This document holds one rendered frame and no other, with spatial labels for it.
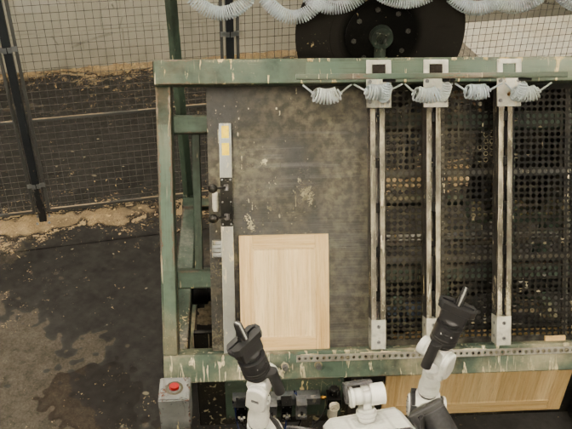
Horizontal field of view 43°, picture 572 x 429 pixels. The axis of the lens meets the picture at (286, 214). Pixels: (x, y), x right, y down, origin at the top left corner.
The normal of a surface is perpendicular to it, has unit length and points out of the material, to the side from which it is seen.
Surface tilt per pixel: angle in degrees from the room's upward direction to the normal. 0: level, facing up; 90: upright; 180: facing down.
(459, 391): 90
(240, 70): 59
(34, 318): 0
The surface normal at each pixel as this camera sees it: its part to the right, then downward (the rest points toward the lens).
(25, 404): 0.02, -0.82
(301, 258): 0.07, 0.08
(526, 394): 0.06, 0.58
